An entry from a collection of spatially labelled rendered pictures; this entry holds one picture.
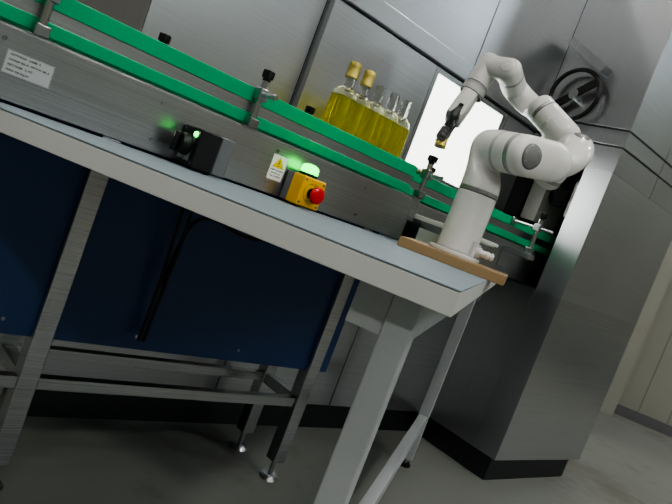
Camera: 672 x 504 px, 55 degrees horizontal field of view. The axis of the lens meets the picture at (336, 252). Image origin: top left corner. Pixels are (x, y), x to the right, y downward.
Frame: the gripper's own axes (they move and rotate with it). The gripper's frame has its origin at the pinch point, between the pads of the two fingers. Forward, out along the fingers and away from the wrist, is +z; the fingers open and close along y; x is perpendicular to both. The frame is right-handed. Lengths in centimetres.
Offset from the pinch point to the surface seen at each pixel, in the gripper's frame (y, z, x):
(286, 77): 22, 15, -43
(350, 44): 14.8, -4.4, -35.3
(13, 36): 95, 51, -58
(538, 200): -76, -19, 38
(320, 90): 15.8, 11.8, -34.6
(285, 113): 50, 29, -27
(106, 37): 83, 41, -52
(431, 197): -10.6, 15.8, 6.5
